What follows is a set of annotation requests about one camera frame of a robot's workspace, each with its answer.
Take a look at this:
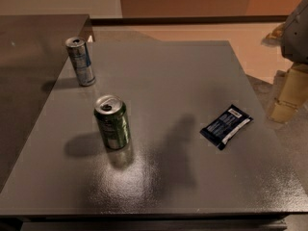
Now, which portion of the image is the green soda can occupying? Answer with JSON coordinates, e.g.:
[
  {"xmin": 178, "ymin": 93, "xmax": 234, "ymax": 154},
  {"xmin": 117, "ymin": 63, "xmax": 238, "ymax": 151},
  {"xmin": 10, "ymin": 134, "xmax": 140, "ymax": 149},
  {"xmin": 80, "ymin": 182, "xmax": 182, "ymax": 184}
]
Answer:
[{"xmin": 93, "ymin": 94, "xmax": 130, "ymax": 150}]

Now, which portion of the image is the silver blue energy drink can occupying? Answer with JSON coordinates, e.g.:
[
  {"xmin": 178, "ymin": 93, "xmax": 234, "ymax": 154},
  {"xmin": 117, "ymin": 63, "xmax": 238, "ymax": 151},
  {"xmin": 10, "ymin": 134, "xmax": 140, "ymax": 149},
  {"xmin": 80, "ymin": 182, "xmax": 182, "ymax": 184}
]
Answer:
[{"xmin": 65, "ymin": 37, "xmax": 95, "ymax": 87}]

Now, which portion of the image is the blue rxbar wrapper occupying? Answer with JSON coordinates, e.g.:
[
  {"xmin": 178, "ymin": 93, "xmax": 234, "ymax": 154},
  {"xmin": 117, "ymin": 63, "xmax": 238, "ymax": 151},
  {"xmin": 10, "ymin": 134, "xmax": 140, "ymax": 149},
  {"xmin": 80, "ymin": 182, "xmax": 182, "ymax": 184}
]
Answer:
[{"xmin": 200, "ymin": 105, "xmax": 253, "ymax": 150}]

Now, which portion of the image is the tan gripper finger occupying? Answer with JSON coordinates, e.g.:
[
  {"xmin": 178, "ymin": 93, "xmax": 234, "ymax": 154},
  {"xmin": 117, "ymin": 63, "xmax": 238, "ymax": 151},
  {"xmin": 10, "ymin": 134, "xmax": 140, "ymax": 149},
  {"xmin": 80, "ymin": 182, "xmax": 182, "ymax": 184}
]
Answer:
[
  {"xmin": 268, "ymin": 63, "xmax": 308, "ymax": 123},
  {"xmin": 266, "ymin": 23, "xmax": 285, "ymax": 41}
]

